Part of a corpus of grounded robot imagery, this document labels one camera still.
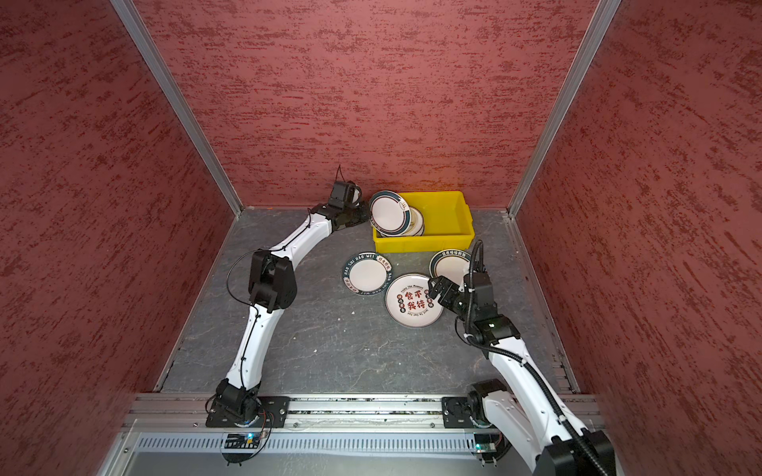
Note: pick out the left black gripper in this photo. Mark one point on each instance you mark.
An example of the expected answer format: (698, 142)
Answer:
(365, 213)

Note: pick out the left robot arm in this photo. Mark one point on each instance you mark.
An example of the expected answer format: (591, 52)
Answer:
(272, 289)

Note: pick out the cream plate floral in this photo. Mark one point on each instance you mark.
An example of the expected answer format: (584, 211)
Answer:
(417, 227)

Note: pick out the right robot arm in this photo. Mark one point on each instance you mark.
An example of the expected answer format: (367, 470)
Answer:
(527, 411)

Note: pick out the green red rim plate front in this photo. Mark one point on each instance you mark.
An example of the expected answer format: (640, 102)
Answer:
(390, 213)

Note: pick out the right aluminium corner post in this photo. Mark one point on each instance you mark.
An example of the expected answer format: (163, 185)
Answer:
(596, 31)

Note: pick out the green rim Hao Wei plate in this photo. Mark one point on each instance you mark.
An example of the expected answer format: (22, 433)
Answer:
(367, 274)

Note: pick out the yellow plastic bin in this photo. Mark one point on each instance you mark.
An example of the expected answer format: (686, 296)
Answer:
(448, 224)

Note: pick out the left aluminium corner post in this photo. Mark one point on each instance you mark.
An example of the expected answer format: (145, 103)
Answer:
(131, 19)

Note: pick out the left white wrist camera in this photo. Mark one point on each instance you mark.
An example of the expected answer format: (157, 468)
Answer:
(345, 195)

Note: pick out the right circuit board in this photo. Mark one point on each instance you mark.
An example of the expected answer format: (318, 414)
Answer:
(487, 443)

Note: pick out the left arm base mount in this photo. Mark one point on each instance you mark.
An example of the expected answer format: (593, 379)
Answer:
(258, 412)

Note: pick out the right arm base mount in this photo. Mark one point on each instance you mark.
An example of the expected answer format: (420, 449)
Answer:
(464, 412)

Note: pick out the green red rim plate right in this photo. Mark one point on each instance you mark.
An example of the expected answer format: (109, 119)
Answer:
(452, 264)

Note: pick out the white plate red Chinese characters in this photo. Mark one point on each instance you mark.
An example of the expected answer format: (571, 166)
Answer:
(408, 301)

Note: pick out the circuit board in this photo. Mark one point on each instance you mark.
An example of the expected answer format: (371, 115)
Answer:
(487, 443)
(247, 442)

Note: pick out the left circuit board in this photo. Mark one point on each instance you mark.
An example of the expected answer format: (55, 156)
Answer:
(247, 442)

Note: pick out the aluminium mounting rail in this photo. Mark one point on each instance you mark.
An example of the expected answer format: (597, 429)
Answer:
(303, 413)

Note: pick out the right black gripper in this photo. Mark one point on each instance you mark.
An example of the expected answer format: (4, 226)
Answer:
(450, 289)

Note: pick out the green red rim plate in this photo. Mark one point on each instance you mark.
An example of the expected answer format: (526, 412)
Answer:
(390, 213)
(452, 264)

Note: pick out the aluminium corner post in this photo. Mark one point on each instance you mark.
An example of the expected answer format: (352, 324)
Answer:
(131, 19)
(596, 31)

